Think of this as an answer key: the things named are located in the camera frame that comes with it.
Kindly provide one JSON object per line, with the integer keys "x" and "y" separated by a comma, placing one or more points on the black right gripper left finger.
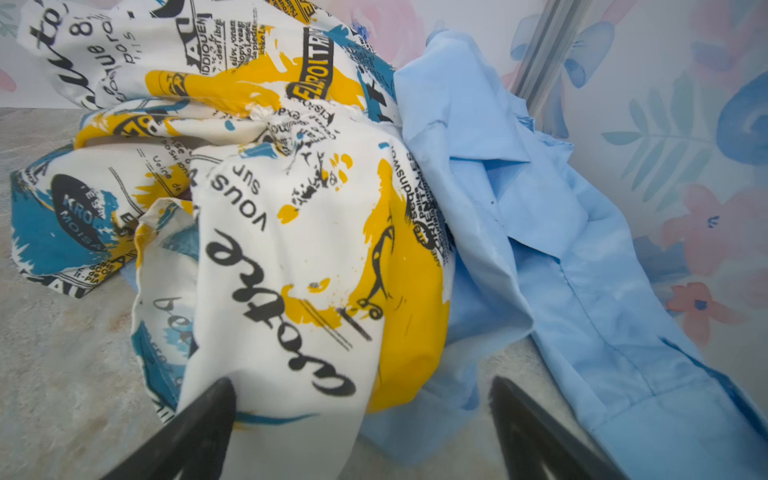
{"x": 191, "y": 446}

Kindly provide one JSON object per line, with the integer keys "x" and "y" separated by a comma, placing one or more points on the white yellow teal printed cloth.
{"x": 246, "y": 155}

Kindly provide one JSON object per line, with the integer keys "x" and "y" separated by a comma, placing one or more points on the right aluminium corner post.
{"x": 547, "y": 49}

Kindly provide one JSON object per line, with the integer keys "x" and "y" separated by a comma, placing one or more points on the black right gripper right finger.
{"x": 535, "y": 445}

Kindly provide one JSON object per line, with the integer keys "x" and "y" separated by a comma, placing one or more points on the light blue shirt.
{"x": 542, "y": 253}

